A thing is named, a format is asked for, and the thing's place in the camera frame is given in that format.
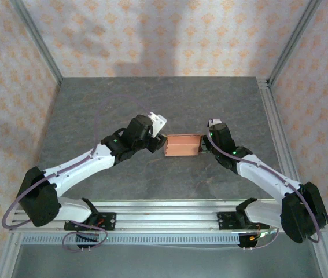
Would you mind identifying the grey metal lower panel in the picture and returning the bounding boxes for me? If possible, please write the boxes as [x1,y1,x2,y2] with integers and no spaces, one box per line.
[10,243,325,278]

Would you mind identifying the aluminium side rail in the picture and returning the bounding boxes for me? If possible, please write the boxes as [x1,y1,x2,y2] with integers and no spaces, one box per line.
[257,77,308,208]

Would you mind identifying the aluminium mounting rail beam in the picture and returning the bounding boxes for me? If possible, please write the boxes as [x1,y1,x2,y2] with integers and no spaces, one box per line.
[9,198,326,234]

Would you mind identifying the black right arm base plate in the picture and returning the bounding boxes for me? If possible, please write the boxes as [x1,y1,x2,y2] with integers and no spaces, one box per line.
[218,211,248,231]

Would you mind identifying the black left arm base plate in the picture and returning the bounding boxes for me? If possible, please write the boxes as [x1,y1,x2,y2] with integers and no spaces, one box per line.
[64,211,117,232]

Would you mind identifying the grey slotted cable duct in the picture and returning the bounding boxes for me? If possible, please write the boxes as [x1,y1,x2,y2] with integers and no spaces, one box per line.
[21,233,241,244]

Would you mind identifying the aluminium frame post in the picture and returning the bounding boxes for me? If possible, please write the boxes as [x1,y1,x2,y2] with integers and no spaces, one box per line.
[267,0,323,86]
[9,0,64,85]

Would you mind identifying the aluminium frame leg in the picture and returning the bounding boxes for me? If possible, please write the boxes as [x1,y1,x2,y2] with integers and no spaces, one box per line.
[309,231,328,278]
[0,233,23,278]

